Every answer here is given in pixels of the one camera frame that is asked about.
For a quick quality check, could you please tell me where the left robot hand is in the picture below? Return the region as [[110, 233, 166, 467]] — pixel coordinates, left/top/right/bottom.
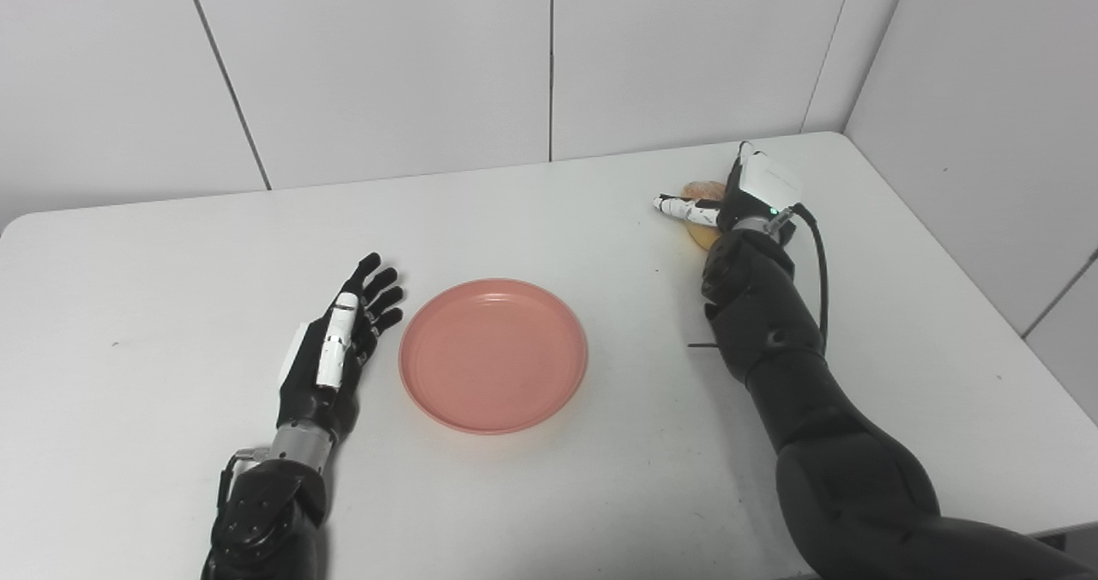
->
[[275, 252, 406, 444]]

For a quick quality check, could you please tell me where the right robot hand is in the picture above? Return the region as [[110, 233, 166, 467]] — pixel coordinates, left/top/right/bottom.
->
[[653, 141, 805, 245]]

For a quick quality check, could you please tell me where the bread roll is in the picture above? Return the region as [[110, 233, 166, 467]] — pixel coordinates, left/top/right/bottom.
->
[[679, 180, 728, 251]]

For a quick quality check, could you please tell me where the pink plate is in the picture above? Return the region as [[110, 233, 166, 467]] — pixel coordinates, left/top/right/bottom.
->
[[398, 278, 589, 436]]

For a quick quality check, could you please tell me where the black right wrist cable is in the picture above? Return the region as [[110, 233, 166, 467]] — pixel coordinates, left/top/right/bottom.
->
[[736, 141, 830, 351]]

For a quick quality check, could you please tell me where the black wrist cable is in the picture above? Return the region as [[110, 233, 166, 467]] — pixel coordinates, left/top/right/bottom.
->
[[736, 141, 830, 351], [216, 448, 274, 512]]

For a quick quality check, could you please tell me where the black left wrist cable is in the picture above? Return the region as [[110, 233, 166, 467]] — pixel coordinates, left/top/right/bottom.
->
[[216, 448, 274, 512]]

